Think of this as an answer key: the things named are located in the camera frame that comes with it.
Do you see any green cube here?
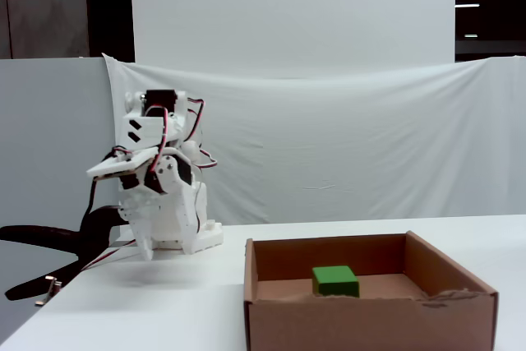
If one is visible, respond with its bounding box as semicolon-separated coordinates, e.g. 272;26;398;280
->
311;265;361;298

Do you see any black camera cable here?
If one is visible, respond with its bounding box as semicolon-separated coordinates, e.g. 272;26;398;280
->
84;145;129;229

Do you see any red white black servo cable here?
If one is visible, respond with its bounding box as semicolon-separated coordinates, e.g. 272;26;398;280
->
187;98;219;171
80;238;139;273
143;105;170;172

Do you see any grey cabinet door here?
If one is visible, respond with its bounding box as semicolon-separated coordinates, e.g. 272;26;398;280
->
0;0;90;59

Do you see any grey partition panel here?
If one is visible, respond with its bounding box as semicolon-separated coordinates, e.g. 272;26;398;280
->
0;57;122;231

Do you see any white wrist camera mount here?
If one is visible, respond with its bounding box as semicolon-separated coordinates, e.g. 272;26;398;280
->
85;148;157;182

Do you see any white board panel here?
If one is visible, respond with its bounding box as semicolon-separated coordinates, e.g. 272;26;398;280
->
129;0;456;80

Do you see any white cloth backdrop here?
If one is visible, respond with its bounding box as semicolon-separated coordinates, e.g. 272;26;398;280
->
101;53;526;225

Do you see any black table clamp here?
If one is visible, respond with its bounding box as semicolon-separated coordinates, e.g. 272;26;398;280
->
0;205;127;307

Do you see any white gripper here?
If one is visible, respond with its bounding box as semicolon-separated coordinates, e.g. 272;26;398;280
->
118;154;199;261

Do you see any brown cardboard box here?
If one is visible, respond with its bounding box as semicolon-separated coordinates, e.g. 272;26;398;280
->
243;230;500;351

